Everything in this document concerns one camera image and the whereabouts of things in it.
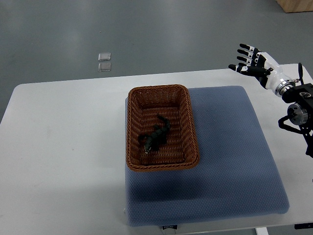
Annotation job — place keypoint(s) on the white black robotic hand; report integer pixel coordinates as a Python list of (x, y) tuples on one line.
[(259, 64)]

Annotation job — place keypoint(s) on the wooden box corner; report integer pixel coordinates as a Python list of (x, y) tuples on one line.
[(296, 6)]

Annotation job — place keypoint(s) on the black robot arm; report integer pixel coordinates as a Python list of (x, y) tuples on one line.
[(299, 118)]

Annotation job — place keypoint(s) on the blue-grey foam cushion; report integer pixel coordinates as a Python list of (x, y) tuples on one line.
[(235, 177)]

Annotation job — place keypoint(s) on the black object under table edge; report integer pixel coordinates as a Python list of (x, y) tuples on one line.
[(303, 226)]

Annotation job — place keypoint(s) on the lower metal floor plate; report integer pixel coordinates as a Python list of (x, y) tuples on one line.
[(104, 66)]

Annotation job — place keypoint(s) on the upper metal floor plate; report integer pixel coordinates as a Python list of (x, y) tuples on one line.
[(104, 56)]

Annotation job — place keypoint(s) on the dark toy crocodile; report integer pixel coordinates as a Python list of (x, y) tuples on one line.
[(157, 137)]

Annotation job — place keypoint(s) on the metal floor plate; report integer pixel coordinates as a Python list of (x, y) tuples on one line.
[(104, 66), (104, 56)]

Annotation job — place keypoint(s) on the brown wicker basket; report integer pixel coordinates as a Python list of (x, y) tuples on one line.
[(172, 102)]

